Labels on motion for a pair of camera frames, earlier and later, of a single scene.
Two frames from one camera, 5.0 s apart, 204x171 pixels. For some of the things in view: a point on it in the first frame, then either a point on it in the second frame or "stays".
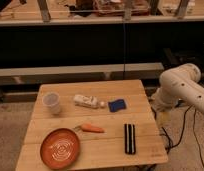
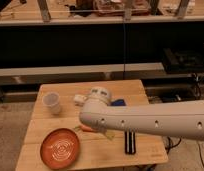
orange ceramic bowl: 60,148 stays
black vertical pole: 123,50 stays
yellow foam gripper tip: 164,116 to 110,134
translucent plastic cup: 51,103 stays
